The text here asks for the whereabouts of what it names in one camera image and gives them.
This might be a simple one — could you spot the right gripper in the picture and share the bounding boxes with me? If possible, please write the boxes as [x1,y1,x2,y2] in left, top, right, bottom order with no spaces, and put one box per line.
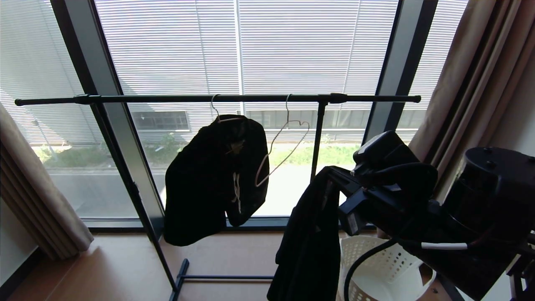
[338,188,439,240]

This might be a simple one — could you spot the black T-shirt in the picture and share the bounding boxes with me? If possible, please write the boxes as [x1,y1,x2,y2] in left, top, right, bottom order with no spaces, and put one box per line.
[267,166,341,301]

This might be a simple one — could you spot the pink clothes hanger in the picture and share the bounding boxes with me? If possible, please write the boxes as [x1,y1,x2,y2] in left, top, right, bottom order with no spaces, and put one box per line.
[210,94,247,124]
[254,94,311,188]

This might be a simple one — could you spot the black shorts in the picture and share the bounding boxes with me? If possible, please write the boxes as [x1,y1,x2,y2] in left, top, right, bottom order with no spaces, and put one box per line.
[163,115,270,246]

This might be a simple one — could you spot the white laundry basket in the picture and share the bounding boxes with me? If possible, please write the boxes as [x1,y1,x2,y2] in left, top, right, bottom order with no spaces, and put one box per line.
[338,235,437,301]

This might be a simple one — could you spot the black clothes rack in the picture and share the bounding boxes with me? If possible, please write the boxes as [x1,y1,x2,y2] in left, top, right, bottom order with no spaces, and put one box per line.
[15,93,422,301]

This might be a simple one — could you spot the brown curtain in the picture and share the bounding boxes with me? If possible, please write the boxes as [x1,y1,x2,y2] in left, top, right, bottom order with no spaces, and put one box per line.
[0,102,94,260]
[408,0,535,201]

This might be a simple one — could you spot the window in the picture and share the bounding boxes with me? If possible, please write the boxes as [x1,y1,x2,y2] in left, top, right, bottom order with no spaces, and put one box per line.
[0,0,469,232]

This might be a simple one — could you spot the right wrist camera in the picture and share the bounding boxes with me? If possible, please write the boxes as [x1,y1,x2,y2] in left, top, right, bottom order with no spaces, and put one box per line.
[353,130,419,174]

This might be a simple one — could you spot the black cable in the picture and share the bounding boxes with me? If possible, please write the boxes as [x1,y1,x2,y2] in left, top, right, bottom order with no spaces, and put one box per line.
[344,238,397,301]

